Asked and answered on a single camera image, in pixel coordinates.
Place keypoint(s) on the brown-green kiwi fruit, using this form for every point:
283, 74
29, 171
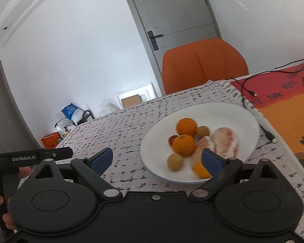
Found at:
202, 131

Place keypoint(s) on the large peeled pomelo piece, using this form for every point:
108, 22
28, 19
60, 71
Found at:
204, 143

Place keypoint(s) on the person's left hand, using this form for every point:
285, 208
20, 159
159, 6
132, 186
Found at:
23, 173

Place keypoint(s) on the small orange tangerine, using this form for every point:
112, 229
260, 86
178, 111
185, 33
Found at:
201, 171

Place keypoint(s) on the blue white plastic bag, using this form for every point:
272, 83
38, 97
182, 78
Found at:
72, 113

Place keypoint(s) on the tan kiwi fruit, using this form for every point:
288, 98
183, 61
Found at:
175, 162

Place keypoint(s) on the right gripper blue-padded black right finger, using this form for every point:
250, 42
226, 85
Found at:
222, 171

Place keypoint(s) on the peeled pomelo segment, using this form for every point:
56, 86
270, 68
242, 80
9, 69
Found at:
226, 142

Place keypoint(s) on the orange chair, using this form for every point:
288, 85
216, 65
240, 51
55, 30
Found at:
196, 63

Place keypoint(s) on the orange storage box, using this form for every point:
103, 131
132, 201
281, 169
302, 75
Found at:
51, 141

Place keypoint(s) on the black white patterned tablecloth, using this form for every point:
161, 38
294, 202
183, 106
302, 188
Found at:
123, 131

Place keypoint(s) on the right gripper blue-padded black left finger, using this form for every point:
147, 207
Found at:
90, 171

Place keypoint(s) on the black door handle lock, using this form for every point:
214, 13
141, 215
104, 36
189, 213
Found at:
153, 38

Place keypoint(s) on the red apple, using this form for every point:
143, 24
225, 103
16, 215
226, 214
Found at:
171, 139

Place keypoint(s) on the red orange table mat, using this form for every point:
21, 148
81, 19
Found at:
279, 96

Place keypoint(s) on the white round plate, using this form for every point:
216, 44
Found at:
155, 149

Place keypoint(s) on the large orange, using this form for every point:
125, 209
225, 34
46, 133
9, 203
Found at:
184, 145

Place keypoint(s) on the grey door with handle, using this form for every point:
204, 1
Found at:
180, 21

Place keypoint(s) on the grey left door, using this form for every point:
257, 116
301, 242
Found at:
14, 133

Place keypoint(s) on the black wire rack cart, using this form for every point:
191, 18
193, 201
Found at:
65, 123

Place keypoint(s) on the orange on plate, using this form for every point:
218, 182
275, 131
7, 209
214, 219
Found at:
186, 126

